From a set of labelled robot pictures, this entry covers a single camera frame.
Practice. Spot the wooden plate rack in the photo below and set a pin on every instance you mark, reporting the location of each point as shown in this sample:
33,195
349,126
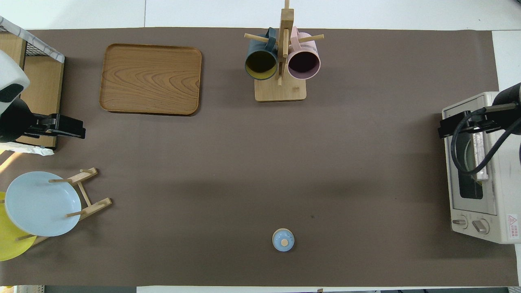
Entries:
96,206

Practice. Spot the pink mug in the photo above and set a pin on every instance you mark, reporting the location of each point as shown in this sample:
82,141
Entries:
303,64

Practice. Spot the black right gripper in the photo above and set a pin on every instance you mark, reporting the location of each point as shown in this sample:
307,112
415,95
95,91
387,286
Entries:
482,121

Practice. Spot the brown table mat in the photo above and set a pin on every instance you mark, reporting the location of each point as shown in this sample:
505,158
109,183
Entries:
244,162

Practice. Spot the light blue plate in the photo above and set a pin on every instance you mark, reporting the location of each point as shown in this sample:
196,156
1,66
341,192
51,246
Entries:
40,203

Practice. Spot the wooden mug tree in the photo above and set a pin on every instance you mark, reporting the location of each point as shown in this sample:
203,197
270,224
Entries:
281,91

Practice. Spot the wooden serving tray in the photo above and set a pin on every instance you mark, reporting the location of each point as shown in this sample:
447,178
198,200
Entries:
150,79

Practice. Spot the yellow plate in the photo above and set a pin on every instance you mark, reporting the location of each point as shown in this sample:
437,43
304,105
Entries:
10,246

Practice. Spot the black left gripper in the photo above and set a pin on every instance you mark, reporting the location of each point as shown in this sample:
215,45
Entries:
42,126

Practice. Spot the silver oven knob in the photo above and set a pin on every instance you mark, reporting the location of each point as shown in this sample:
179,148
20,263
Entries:
480,226
460,222

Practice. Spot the dark blue mug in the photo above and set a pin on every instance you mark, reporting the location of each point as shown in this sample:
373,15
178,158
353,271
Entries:
260,65

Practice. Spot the glass oven door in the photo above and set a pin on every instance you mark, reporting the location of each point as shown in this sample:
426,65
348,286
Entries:
456,195

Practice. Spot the white toaster oven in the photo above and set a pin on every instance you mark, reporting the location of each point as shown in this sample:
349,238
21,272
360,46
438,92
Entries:
506,183

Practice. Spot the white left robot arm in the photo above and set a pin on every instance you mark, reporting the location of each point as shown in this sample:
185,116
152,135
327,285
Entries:
11,77

